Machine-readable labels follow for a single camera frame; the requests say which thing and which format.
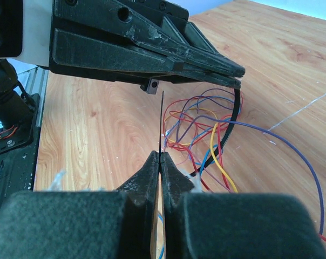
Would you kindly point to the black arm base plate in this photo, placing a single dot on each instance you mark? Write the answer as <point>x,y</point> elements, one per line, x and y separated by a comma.
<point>18,148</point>

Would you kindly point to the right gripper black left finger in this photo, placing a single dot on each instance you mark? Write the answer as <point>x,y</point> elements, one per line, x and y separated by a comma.
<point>100,224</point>

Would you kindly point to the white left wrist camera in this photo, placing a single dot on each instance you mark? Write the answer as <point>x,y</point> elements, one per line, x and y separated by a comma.
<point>25,28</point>

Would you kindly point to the black zip tie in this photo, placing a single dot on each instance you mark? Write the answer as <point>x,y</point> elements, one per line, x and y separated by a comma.
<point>172,135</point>

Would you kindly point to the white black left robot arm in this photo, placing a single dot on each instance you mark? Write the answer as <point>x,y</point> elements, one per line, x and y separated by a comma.
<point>137,42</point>

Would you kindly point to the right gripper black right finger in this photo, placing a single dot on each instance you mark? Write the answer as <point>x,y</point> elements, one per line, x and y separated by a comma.
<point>221,225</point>

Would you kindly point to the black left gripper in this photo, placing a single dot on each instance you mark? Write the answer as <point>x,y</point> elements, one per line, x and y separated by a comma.
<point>157,40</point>

